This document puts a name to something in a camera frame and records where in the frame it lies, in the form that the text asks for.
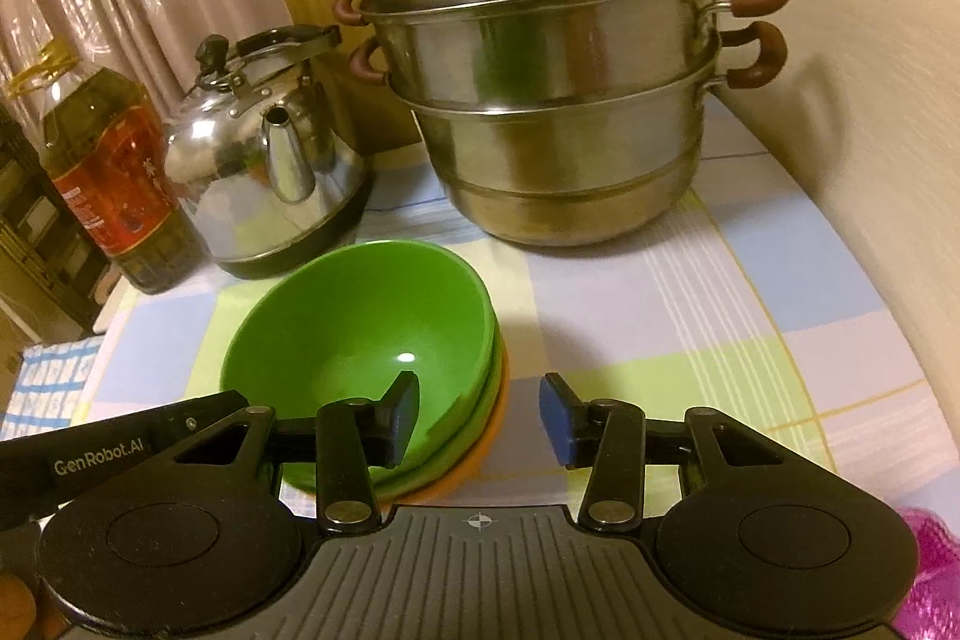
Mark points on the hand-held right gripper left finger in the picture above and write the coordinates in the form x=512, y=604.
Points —
x=403, y=419

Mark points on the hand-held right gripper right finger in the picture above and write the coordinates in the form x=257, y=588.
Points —
x=555, y=422

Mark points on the orange plastic bowl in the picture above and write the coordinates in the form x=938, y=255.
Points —
x=491, y=441

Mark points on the green plastic bowl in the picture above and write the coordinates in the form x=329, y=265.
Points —
x=360, y=325
x=480, y=415

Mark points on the large pink glass plate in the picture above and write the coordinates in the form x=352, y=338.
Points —
x=934, y=572

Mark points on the blue checked towel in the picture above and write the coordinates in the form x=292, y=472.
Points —
x=45, y=385

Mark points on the checked pastel tablecloth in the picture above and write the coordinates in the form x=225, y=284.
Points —
x=675, y=325

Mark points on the dark storage rack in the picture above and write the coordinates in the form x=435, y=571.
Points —
x=37, y=235

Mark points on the cooking oil bottle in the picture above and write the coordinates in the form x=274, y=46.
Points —
x=112, y=183

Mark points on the stainless steel kettle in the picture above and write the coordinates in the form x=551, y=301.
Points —
x=247, y=175

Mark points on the stainless steel steamer pot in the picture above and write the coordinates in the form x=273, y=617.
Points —
x=555, y=85

